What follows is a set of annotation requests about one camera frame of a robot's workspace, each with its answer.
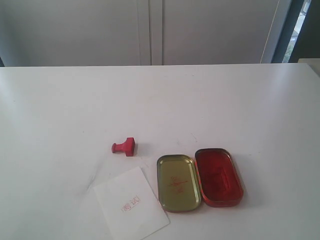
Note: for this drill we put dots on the dark window frame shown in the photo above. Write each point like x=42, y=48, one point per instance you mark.
x=307, y=40

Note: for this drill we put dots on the red rubber stamp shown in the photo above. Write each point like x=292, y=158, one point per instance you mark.
x=127, y=147

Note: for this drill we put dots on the gold metal tin lid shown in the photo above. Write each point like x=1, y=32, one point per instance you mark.
x=177, y=183

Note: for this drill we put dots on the white cabinet doors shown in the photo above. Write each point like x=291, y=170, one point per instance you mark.
x=139, y=32

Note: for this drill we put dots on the white paper sheet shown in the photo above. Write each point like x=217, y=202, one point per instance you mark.
x=130, y=207

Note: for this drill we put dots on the red ink pad tin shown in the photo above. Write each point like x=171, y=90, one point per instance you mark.
x=219, y=183

